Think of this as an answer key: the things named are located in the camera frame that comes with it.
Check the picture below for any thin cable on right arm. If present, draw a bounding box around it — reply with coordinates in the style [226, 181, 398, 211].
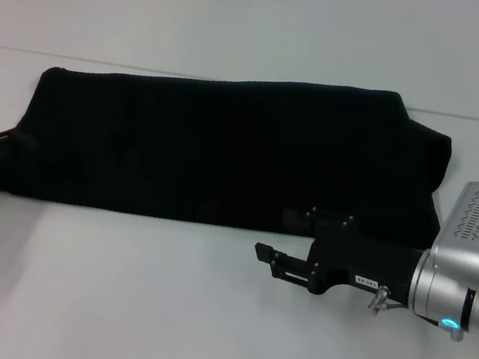
[414, 313, 468, 344]

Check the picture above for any silver plug on right arm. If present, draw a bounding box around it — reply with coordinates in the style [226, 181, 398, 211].
[366, 283, 393, 315]

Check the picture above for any black T-shirt with FREE print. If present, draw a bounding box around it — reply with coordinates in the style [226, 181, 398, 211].
[2, 32, 462, 265]

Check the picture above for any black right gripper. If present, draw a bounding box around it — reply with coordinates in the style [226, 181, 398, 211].
[248, 198, 430, 312]

